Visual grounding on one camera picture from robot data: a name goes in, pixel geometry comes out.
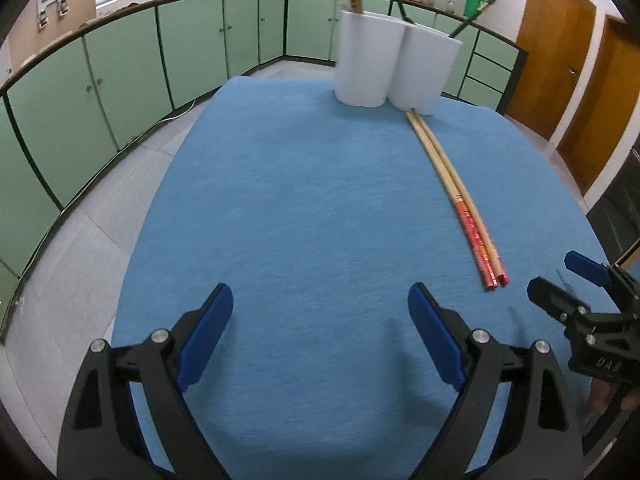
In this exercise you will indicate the black cabinet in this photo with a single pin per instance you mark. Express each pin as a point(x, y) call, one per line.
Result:
point(620, 210)

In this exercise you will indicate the blue table mat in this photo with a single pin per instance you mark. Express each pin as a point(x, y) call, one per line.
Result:
point(300, 210)

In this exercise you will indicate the wooden door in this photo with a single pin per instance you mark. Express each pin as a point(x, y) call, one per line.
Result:
point(610, 110)
point(550, 60)

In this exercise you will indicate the white double utensil holder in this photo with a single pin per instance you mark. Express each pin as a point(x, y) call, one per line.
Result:
point(370, 60)

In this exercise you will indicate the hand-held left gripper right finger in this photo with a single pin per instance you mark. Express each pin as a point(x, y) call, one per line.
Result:
point(435, 340)

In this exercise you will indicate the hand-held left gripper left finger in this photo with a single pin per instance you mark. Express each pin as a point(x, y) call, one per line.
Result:
point(207, 335)

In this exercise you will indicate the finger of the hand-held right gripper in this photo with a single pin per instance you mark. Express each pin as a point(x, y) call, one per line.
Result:
point(585, 267)
point(555, 300)

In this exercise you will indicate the person's right hand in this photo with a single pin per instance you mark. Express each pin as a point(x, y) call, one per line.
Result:
point(604, 396)

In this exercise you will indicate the green lower cabinets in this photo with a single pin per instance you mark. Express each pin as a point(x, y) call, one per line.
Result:
point(125, 75)

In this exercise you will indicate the green thermos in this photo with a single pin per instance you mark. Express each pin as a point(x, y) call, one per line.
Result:
point(472, 2)

